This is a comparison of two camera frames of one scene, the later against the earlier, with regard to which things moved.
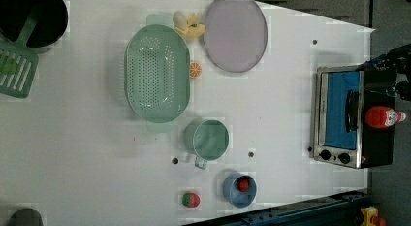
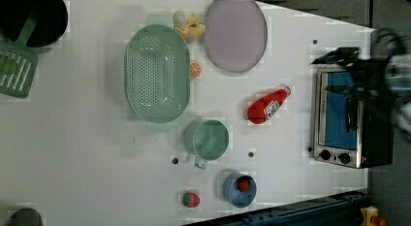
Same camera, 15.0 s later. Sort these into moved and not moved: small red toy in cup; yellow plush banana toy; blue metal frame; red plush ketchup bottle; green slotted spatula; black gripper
Moved: black gripper; red plush ketchup bottle
Not moved: small red toy in cup; green slotted spatula; blue metal frame; yellow plush banana toy
